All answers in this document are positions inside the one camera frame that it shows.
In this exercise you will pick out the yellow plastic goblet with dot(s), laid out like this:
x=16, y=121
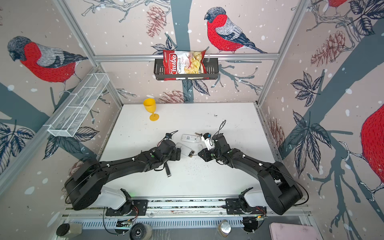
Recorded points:
x=150, y=106

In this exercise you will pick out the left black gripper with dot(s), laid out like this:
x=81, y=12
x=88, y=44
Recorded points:
x=176, y=153

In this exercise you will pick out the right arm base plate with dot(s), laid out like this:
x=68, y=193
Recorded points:
x=237, y=207

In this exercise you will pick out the grey small remote control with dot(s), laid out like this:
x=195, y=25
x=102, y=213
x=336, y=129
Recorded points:
x=185, y=150

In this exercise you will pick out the black wall basket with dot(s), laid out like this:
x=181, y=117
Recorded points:
x=211, y=67

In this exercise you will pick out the grey cylinder can left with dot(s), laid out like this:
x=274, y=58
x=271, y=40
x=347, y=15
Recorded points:
x=69, y=230

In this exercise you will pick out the silver topped jar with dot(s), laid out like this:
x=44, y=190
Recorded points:
x=224, y=228

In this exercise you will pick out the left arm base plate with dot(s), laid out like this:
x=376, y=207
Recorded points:
x=130, y=208

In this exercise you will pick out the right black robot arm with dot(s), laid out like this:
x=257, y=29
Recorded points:
x=280, y=190

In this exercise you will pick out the red cassava chips bag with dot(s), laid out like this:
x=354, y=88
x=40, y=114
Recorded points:
x=183, y=62

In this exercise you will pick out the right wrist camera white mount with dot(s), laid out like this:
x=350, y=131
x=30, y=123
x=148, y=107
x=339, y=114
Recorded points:
x=207, y=139

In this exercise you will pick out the white wire wall basket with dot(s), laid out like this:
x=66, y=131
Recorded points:
x=80, y=103

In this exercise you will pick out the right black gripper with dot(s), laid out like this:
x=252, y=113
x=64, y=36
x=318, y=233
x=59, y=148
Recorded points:
x=205, y=157

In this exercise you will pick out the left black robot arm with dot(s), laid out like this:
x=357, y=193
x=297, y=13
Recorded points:
x=85, y=186

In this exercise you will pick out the white remote control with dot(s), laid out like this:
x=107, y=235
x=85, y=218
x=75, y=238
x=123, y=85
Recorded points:
x=190, y=138

